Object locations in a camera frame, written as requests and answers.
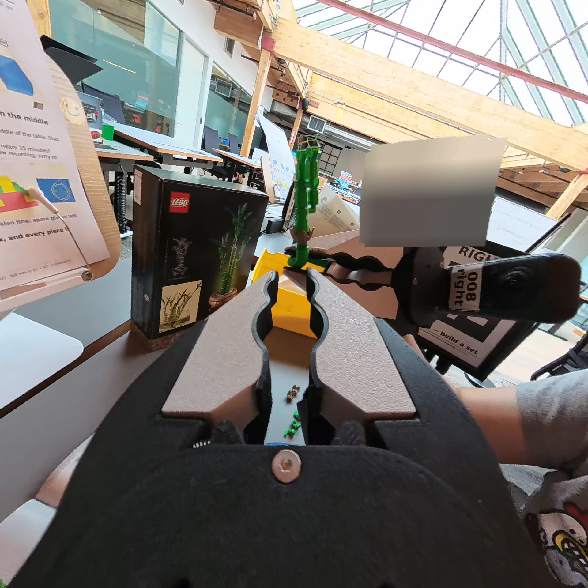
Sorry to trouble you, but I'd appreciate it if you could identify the person's right forearm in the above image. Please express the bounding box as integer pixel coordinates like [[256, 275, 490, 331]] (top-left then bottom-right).
[[403, 334, 588, 478]]

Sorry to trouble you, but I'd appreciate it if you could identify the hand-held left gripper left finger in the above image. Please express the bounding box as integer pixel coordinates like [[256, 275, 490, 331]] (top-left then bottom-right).
[[162, 270, 280, 445]]

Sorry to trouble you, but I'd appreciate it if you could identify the white printed paper sheet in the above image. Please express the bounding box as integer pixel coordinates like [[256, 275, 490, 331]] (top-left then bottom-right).
[[256, 111, 297, 204]]

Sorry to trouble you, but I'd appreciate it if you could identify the yellow smiley sticker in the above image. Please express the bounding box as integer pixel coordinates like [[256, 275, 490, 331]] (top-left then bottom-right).
[[60, 96, 87, 126]]

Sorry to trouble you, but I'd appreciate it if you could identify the grey desk with wooden edge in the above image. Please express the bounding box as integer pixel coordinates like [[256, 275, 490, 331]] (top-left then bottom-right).
[[112, 122, 224, 167], [94, 138, 155, 162]]

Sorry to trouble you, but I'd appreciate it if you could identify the white cardboard box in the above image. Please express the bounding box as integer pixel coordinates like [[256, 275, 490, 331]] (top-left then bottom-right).
[[316, 184, 362, 236]]

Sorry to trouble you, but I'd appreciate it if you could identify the yellow plastic bin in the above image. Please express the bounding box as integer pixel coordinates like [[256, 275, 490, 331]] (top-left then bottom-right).
[[250, 248, 332, 340]]

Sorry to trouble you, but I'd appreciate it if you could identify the printed instruction sheet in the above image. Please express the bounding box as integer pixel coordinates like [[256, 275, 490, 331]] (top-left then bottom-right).
[[0, 0, 111, 291]]

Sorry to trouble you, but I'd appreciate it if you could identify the wooden clipboard stand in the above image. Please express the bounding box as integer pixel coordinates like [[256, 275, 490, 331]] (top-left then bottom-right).
[[25, 0, 123, 301]]

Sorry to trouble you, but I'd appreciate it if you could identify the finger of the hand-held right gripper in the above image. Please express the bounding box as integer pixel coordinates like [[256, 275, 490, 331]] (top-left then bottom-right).
[[323, 268, 400, 320], [284, 231, 406, 273]]

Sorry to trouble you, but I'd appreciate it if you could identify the green lego bamboo stalk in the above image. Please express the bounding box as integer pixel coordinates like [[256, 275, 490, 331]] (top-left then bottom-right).
[[287, 137, 323, 270]]

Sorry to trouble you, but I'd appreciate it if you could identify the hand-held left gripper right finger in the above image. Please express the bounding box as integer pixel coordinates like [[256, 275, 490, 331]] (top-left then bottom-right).
[[298, 268, 419, 445]]

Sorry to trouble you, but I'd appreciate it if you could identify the person's grey printed shirt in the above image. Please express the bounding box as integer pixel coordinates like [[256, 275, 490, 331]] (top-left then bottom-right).
[[500, 464, 588, 588]]

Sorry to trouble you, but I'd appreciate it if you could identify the black framed sign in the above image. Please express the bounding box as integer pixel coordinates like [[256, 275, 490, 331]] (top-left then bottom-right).
[[417, 246, 539, 382]]

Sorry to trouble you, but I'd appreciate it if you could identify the black lego set box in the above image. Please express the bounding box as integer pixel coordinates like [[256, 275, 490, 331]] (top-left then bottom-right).
[[130, 164, 270, 353]]

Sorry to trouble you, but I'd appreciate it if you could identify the white stand base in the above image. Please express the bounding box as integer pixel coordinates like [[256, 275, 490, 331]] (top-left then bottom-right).
[[0, 312, 84, 410]]

